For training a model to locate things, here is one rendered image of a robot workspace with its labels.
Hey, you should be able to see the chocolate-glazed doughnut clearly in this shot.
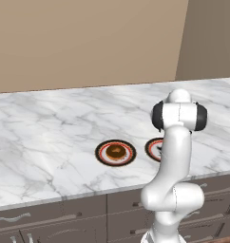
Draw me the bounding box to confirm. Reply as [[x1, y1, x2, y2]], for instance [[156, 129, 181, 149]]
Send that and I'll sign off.
[[105, 144, 127, 160]]

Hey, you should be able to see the black-rimmed red-ringed plate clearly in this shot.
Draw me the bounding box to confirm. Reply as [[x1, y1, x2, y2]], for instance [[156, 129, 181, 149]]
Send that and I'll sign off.
[[94, 139, 138, 168], [144, 137, 165, 163]]

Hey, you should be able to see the narrow brown drawer front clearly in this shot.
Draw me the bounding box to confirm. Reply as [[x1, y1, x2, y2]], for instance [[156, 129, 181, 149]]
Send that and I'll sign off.
[[106, 208, 157, 243], [106, 187, 153, 215]]

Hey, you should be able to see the wide brown drawer front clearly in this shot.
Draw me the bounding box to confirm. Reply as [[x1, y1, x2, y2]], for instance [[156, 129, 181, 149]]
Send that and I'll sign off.
[[0, 194, 107, 235]]

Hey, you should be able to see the brown cupboard door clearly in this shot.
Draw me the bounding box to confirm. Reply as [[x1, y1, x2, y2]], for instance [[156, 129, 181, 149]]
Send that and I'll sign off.
[[19, 215, 107, 243], [0, 230, 22, 243]]

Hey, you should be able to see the reddish-brown wooden edge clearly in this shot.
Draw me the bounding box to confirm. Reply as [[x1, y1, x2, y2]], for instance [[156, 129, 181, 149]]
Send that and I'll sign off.
[[207, 234, 230, 243]]

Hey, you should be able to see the silver curved drawer handle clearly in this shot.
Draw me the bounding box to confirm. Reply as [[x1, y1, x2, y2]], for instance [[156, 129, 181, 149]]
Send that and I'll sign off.
[[0, 212, 32, 224]]

